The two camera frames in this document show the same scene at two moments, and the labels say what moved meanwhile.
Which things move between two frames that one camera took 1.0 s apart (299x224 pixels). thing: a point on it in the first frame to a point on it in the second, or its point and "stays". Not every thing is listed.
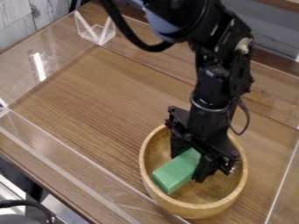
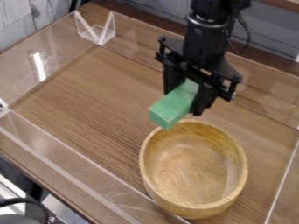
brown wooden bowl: x=199 y=199 stays
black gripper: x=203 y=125 to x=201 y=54
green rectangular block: x=177 y=172 to x=173 y=105
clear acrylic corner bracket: x=97 y=34 stays
